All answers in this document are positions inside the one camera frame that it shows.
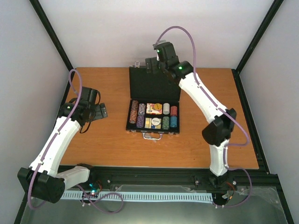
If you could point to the white dealer button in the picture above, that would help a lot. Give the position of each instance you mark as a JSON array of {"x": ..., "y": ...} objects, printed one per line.
[{"x": 155, "y": 121}]

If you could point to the blue poker chip stack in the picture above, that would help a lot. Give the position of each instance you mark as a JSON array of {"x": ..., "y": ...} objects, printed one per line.
[{"x": 173, "y": 121}]

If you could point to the light blue cable duct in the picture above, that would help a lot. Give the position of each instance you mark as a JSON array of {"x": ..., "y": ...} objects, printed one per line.
[{"x": 153, "y": 197}]

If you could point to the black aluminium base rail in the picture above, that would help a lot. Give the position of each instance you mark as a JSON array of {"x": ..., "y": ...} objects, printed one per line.
[{"x": 111, "y": 177}]

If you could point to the green poker chip stack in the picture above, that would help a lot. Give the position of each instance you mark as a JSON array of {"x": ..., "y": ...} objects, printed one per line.
[{"x": 165, "y": 123}]

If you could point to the red poker chip stack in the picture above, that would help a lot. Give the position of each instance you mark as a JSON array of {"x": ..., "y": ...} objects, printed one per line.
[{"x": 174, "y": 111}]

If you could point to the brown poker chip stack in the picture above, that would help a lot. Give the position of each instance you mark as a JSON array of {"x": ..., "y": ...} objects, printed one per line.
[{"x": 133, "y": 116}]

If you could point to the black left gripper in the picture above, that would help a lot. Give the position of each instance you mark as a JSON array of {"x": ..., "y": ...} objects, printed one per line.
[{"x": 101, "y": 113}]

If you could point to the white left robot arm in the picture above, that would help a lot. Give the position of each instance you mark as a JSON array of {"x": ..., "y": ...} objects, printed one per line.
[{"x": 58, "y": 142}]

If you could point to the black poker set case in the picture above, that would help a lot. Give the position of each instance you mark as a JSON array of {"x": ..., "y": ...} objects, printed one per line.
[{"x": 152, "y": 88}]

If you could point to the dark brown chip stack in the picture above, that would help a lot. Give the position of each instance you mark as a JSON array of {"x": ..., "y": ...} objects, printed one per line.
[{"x": 134, "y": 106}]

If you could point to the red playing card deck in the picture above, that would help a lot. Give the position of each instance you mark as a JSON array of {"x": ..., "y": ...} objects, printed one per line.
[{"x": 150, "y": 109}]

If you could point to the clear chip stack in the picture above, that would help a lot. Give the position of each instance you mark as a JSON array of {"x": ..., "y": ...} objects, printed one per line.
[{"x": 141, "y": 109}]

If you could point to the blue playing card deck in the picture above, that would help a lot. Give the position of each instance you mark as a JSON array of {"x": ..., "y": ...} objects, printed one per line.
[{"x": 149, "y": 125}]

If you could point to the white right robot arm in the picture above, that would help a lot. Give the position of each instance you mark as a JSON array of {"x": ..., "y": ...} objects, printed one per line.
[{"x": 220, "y": 119}]

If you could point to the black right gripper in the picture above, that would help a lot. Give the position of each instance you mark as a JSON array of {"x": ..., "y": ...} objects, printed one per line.
[{"x": 149, "y": 61}]

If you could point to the purple poker chip stack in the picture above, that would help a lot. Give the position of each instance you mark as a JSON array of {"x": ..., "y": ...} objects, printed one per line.
[{"x": 140, "y": 121}]

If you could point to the orange blind button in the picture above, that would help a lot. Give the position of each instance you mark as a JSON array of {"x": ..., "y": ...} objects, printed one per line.
[{"x": 158, "y": 106}]

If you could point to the white poker chip stack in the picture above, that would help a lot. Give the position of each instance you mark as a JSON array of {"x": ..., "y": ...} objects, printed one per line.
[{"x": 166, "y": 108}]

